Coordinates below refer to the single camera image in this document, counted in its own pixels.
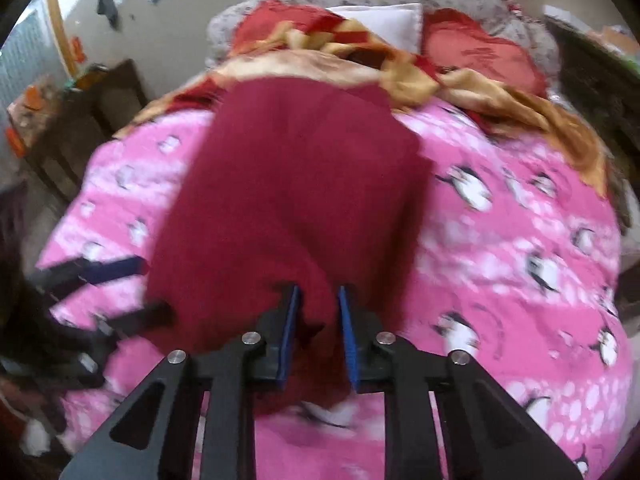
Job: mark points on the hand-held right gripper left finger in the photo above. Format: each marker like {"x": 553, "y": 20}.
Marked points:
{"x": 290, "y": 340}

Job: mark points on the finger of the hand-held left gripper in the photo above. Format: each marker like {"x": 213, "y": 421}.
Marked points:
{"x": 115, "y": 270}
{"x": 145, "y": 317}

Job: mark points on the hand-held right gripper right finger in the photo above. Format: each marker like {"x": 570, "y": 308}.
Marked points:
{"x": 349, "y": 340}

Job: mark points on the dark red garment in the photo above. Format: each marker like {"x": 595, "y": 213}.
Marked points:
{"x": 300, "y": 185}

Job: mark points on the pink penguin print blanket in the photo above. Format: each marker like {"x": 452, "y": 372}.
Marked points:
{"x": 500, "y": 270}

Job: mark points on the dark wooden side table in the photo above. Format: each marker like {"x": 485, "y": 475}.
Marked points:
{"x": 115, "y": 95}

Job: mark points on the pale grey window curtain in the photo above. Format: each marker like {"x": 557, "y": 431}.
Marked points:
{"x": 30, "y": 55}

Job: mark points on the orange wooden pole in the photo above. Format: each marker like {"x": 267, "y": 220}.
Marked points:
{"x": 60, "y": 30}

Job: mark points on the red and gold blanket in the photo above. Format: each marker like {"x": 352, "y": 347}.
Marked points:
{"x": 500, "y": 95}

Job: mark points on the red cushion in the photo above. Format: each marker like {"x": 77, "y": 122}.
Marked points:
{"x": 475, "y": 50}

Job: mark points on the white pillow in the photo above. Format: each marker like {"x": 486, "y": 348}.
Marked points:
{"x": 390, "y": 25}

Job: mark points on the dark wooden nightstand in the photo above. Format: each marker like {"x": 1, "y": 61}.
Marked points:
{"x": 590, "y": 85}

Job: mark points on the dark cloth on wall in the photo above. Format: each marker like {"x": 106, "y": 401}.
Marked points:
{"x": 107, "y": 5}

